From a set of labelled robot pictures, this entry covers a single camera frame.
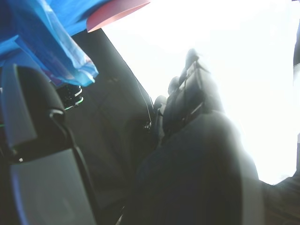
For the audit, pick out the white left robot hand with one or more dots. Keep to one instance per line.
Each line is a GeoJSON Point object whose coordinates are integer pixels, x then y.
{"type": "Point", "coordinates": [199, 168]}

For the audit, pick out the blue snack packet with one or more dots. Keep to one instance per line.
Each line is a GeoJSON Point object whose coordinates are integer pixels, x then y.
{"type": "Point", "coordinates": [70, 54]}

